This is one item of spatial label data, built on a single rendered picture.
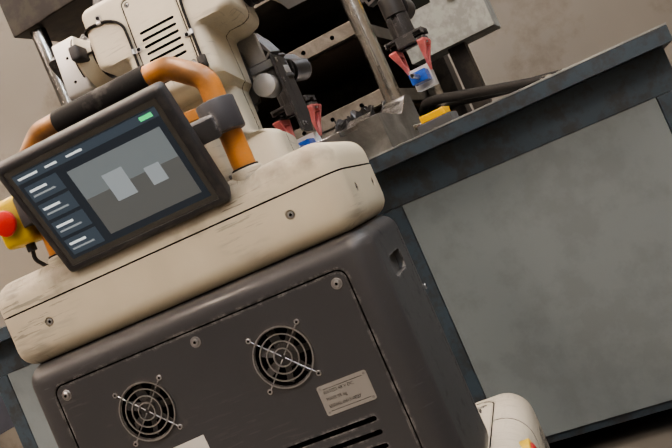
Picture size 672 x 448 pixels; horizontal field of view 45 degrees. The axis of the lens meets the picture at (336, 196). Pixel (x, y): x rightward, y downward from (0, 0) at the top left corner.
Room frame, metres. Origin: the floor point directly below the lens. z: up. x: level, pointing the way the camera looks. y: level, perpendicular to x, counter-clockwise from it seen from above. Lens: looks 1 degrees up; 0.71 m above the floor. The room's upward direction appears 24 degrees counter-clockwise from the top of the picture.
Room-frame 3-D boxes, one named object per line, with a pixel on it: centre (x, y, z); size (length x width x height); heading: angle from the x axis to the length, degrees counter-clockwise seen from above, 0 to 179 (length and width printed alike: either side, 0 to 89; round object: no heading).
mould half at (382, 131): (2.13, -0.13, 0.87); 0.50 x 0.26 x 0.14; 159
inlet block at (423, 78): (1.91, -0.30, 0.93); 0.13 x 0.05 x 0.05; 159
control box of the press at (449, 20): (2.71, -0.58, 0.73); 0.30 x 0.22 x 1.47; 69
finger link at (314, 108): (1.93, -0.01, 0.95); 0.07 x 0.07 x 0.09; 70
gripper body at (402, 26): (1.95, -0.31, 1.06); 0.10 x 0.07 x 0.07; 69
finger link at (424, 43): (1.94, -0.32, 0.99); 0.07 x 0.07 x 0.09; 69
